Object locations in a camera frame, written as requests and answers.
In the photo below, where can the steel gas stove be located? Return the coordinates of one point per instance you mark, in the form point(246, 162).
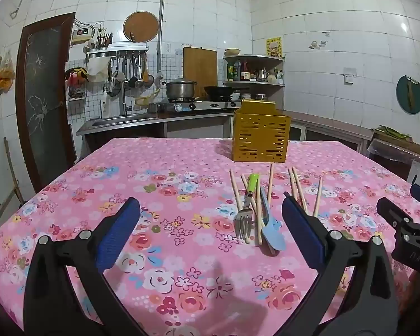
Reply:
point(203, 105)

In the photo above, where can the small steel cup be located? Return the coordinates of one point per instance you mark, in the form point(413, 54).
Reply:
point(153, 108)

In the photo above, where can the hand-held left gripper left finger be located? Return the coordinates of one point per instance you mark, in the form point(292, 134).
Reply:
point(117, 232)

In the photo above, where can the beige bowl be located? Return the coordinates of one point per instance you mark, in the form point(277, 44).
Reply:
point(232, 51)

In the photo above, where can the steel corner shelf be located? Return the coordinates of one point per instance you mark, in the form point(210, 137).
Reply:
point(255, 57)

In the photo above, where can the steel faucet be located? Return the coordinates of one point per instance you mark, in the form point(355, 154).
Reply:
point(124, 103)

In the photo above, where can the black wok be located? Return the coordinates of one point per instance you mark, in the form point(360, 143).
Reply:
point(218, 91)

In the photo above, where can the kitchen counter with cabinets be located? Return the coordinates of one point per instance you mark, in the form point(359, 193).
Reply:
point(196, 127)

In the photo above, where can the wooden board with vegetables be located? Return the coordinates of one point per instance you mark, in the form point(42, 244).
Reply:
point(399, 138)

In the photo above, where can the white wall socket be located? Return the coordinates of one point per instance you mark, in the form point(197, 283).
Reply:
point(350, 78)

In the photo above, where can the blue silicone spatula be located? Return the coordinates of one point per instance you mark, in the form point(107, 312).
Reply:
point(273, 234)

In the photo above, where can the clear plastic sheet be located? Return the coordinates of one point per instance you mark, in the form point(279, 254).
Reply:
point(388, 152)

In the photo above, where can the grey wall pipe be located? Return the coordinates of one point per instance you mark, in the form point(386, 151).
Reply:
point(161, 14)

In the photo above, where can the steel pot with lid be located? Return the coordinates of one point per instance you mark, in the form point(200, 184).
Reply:
point(179, 89)

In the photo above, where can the dark wooden glass door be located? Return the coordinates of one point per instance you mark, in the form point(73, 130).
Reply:
point(42, 112)

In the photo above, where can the decorative wall hooks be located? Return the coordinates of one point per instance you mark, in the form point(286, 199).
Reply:
point(316, 44)

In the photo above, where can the wooden cutting board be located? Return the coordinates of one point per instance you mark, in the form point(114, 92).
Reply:
point(199, 70)

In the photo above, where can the green round board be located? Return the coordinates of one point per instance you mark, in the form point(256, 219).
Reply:
point(404, 94)

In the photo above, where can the steel utensil rack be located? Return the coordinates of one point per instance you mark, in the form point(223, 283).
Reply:
point(119, 47)

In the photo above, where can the cup of dark chopsticks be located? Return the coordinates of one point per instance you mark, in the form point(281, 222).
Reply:
point(104, 41)

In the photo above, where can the white hanging cloth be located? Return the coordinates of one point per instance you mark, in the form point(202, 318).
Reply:
point(98, 70)

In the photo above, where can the row of hanging ladles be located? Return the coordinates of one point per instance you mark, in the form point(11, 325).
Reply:
point(136, 73)

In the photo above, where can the wooden stick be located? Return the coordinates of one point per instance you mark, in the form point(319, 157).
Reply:
point(13, 171)

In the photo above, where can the yellow wall sticker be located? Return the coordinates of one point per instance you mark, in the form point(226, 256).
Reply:
point(274, 47)

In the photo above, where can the group of wooden chopsticks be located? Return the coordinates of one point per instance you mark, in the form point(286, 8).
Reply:
point(234, 189)

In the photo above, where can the row of condiment bottles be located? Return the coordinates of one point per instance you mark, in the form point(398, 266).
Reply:
point(245, 71)

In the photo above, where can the steel sink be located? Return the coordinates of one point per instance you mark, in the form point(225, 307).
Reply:
point(122, 119)

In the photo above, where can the pink floral tablecloth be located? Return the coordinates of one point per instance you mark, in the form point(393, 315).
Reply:
point(126, 182)

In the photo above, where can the yellow perforated utensil holder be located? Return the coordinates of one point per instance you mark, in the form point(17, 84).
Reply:
point(262, 140)

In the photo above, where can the orange plastic bag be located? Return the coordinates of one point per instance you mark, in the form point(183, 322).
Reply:
point(4, 75)

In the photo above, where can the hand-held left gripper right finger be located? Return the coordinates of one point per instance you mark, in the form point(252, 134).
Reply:
point(304, 234)

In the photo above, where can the round bamboo tray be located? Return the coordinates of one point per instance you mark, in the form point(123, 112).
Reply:
point(141, 27)

